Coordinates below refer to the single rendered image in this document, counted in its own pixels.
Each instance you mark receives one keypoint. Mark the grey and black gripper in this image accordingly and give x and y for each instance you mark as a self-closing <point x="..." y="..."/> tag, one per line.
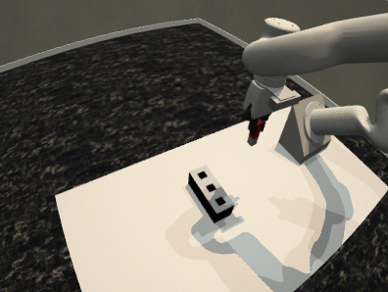
<point x="256" y="103"/>

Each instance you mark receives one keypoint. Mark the beige block with square holes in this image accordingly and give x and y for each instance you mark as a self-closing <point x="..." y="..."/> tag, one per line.
<point x="217" y="203"/>

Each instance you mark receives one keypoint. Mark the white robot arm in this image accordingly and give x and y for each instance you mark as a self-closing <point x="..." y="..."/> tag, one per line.
<point x="359" y="40"/>

